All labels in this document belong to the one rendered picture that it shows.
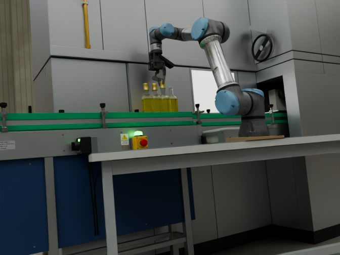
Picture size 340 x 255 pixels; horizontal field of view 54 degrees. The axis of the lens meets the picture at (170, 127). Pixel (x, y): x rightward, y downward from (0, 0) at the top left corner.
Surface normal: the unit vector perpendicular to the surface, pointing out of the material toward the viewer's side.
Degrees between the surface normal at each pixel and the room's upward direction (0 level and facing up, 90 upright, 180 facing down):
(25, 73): 90
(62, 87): 90
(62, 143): 90
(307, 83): 90
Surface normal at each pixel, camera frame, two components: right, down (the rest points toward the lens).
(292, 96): -0.86, 0.04
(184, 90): 0.51, -0.11
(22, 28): 0.28, -0.11
